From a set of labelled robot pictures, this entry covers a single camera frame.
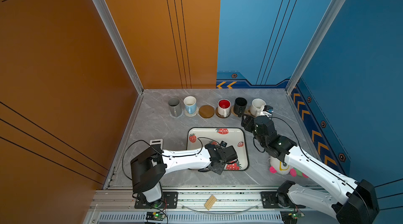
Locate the grey metal mug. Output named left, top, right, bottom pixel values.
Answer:
left=168, top=98, right=183, bottom=118

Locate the rattan woven round coaster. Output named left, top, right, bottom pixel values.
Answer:
left=230, top=106, right=247, bottom=117

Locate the dark brown wooden round coaster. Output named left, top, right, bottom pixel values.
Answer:
left=215, top=108, right=232, bottom=119

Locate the black mug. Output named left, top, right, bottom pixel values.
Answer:
left=234, top=97, right=247, bottom=118

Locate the white mug blue handle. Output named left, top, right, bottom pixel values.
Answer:
left=184, top=96, right=197, bottom=113

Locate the cork paw print coaster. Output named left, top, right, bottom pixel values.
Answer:
left=245, top=107, right=252, bottom=115

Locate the colourful plush toy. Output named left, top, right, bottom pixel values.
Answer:
left=269, top=157, right=308, bottom=178

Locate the aluminium corner post right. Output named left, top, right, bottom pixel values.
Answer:
left=285, top=0, right=346, bottom=95

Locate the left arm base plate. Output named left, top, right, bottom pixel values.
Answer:
left=134, top=191, right=178, bottom=209

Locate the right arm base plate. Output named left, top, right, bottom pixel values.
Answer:
left=260, top=191, right=281, bottom=209

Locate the light brown wooden round coaster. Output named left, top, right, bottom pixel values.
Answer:
left=198, top=105, right=215, bottom=119

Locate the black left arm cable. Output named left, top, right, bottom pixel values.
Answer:
left=122, top=137, right=204, bottom=181

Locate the aluminium corner post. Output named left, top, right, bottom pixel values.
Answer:
left=92, top=0, right=144, bottom=95
left=285, top=0, right=346, bottom=95

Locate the small wooden block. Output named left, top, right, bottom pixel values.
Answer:
left=204, top=195, right=217, bottom=210

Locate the aluminium corner post left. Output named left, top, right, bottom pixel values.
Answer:
left=92, top=0, right=144, bottom=95

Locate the red inside white mug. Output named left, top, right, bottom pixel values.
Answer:
left=218, top=99, right=232, bottom=117

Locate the white strawberry pattern tray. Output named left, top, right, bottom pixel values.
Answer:
left=187, top=127, right=249, bottom=171

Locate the green circuit board left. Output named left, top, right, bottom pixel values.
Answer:
left=145, top=211, right=169, bottom=224

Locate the aluminium front rail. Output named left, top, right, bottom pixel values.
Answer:
left=89, top=187, right=355, bottom=215

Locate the white calculator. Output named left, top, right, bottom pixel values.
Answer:
left=150, top=139, right=163, bottom=148

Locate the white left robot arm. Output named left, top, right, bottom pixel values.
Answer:
left=130, top=142, right=238, bottom=203

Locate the circuit board right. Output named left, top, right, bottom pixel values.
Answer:
left=281, top=212, right=305, bottom=224

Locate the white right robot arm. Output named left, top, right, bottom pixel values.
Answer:
left=241, top=114, right=380, bottom=224

